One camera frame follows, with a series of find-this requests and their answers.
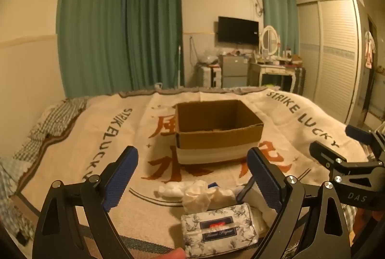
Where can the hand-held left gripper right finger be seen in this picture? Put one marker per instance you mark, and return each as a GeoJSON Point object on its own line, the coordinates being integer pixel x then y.
{"type": "Point", "coordinates": [266, 179]}

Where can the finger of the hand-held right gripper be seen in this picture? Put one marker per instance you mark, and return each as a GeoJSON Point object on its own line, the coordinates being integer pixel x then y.
{"type": "Point", "coordinates": [359, 133]}
{"type": "Point", "coordinates": [323, 152]}

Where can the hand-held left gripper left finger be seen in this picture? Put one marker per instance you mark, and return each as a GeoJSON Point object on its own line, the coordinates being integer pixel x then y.
{"type": "Point", "coordinates": [120, 177]}

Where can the cream tissue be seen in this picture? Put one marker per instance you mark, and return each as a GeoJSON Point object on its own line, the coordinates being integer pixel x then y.
{"type": "Point", "coordinates": [204, 195]}

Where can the brown cardboard box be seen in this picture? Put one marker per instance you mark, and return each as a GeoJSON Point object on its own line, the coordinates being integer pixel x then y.
{"type": "Point", "coordinates": [216, 132]}

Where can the floral tissue packet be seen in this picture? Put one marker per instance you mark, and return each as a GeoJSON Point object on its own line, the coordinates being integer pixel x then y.
{"type": "Point", "coordinates": [218, 229]}

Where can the person's left hand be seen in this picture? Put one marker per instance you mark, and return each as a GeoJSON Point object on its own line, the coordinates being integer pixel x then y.
{"type": "Point", "coordinates": [176, 254]}

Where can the cream printed blanket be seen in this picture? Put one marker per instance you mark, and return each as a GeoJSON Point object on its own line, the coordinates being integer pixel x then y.
{"type": "Point", "coordinates": [90, 141]}

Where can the white slatted wardrobe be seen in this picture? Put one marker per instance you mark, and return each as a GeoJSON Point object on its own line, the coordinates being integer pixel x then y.
{"type": "Point", "coordinates": [331, 57]}

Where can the hanging red white garment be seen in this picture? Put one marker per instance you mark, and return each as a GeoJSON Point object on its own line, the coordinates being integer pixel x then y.
{"type": "Point", "coordinates": [369, 50]}

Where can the green checkered bedding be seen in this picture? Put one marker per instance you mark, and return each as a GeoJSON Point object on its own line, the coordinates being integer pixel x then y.
{"type": "Point", "coordinates": [57, 117]}

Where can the white dressing table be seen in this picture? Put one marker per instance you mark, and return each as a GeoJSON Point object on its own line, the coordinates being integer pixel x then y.
{"type": "Point", "coordinates": [270, 69]}

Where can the small white charger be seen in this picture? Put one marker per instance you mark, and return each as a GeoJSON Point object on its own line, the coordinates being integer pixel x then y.
{"type": "Point", "coordinates": [158, 86]}

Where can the small grey fridge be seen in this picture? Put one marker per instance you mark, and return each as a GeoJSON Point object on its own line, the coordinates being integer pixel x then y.
{"type": "Point", "coordinates": [235, 71]}

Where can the white suitcase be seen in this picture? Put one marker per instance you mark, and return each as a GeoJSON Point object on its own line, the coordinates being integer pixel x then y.
{"type": "Point", "coordinates": [208, 76]}

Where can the white oval mirror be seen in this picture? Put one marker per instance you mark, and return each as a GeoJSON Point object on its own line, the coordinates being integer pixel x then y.
{"type": "Point", "coordinates": [269, 41]}

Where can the white mop pole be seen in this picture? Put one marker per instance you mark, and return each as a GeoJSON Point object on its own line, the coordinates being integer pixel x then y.
{"type": "Point", "coordinates": [179, 66]}

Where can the clear plastic bag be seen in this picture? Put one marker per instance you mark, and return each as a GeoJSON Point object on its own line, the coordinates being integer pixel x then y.
{"type": "Point", "coordinates": [210, 56]}

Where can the narrow green curtain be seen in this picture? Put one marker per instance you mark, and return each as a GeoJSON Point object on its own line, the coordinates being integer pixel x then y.
{"type": "Point", "coordinates": [279, 15]}

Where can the dark green curtain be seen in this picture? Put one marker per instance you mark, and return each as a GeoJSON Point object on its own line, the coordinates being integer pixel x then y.
{"type": "Point", "coordinates": [153, 30]}

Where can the wide green curtain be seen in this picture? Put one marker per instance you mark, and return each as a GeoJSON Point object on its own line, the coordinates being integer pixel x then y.
{"type": "Point", "coordinates": [90, 21]}

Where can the black wall television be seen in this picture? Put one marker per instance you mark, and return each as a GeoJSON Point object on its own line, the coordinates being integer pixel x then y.
{"type": "Point", "coordinates": [238, 30]}

